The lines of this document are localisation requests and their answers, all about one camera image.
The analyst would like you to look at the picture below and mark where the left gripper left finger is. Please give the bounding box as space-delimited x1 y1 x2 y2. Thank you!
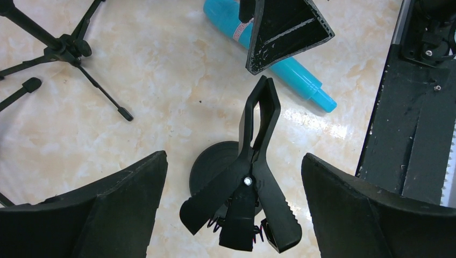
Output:
1 151 168 257

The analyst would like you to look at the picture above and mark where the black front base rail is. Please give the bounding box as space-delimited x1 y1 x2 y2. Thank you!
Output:
356 1 455 208

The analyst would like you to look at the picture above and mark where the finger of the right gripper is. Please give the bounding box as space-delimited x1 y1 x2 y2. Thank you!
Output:
238 0 335 75

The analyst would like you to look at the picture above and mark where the round base microphone stand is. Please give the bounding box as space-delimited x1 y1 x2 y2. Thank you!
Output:
180 76 302 253

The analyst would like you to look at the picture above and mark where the small black tripod stand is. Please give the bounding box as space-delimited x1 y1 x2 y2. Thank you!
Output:
1 77 42 111

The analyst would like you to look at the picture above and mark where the shock mount tripod stand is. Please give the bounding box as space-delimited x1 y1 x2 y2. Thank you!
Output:
1 1 133 121

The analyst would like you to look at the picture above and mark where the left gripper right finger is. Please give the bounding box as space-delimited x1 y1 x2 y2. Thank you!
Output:
301 153 455 257

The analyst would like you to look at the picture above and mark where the teal microphone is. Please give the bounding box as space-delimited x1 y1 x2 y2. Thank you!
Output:
203 0 337 112

